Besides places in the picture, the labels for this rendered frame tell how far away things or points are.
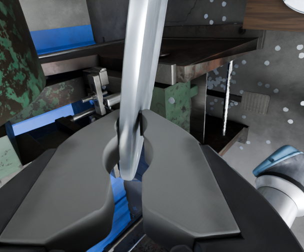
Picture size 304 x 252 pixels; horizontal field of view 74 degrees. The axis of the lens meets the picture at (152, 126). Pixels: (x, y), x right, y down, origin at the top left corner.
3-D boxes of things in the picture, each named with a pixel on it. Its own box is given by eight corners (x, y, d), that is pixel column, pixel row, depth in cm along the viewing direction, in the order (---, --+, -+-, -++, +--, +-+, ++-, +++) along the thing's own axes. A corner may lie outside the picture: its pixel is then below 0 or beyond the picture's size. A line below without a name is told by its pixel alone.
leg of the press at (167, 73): (267, 22, 92) (104, 68, 37) (263, 49, 97) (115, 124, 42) (132, 27, 149) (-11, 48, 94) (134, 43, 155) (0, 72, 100)
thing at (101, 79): (106, 67, 70) (79, 75, 64) (114, 111, 78) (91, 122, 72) (96, 66, 74) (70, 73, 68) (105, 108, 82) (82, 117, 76)
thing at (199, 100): (208, 59, 86) (207, 59, 86) (203, 143, 107) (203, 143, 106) (140, 53, 112) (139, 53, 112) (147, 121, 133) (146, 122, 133)
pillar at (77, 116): (95, 107, 81) (62, 121, 73) (96, 112, 82) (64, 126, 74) (92, 106, 83) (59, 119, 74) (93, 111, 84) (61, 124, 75)
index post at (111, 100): (129, 90, 66) (105, 99, 60) (130, 98, 68) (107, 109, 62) (124, 88, 68) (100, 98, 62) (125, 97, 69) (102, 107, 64)
